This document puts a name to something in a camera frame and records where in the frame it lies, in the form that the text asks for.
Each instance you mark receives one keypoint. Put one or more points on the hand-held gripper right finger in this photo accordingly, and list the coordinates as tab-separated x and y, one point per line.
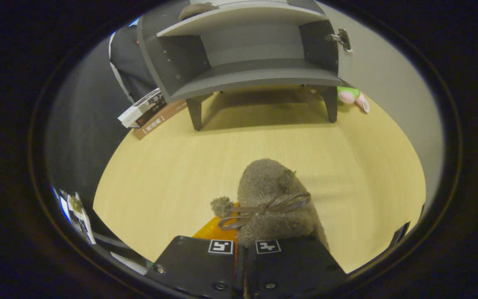
288	265

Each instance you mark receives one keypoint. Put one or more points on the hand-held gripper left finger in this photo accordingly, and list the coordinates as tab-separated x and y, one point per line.
197	265

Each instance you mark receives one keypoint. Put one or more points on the grey shoe cabinet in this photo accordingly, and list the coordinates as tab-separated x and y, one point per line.
243	74

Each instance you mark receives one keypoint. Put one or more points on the brown book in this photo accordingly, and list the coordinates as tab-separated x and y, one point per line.
160	120

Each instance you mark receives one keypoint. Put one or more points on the pink and green plush toy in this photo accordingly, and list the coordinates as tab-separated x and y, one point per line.
349	96

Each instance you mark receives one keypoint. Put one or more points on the black backdrop cloth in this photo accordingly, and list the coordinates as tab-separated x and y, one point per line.
81	116

